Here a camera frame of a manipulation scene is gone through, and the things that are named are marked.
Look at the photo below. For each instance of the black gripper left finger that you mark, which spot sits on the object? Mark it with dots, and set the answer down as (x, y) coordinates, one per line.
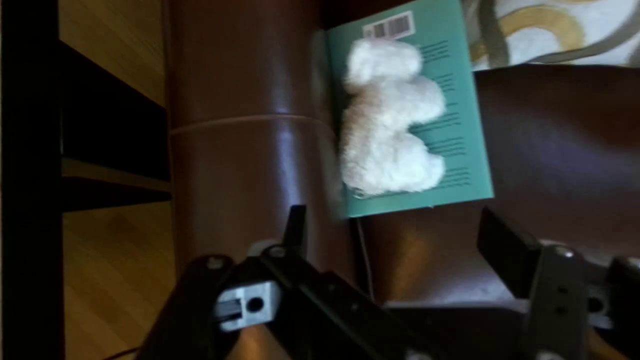
(311, 315)

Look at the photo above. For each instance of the black coffee table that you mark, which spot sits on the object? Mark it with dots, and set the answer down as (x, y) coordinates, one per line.
(62, 119)

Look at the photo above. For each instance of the brown leather armchair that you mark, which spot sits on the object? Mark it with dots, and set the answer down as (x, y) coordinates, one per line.
(252, 134)

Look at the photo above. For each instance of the white plush bear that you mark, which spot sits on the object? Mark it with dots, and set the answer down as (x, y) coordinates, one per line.
(388, 94)

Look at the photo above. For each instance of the green book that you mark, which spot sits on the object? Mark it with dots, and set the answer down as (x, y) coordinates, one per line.
(436, 28)

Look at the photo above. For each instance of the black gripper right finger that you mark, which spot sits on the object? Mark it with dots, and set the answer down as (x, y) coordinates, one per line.
(569, 296)

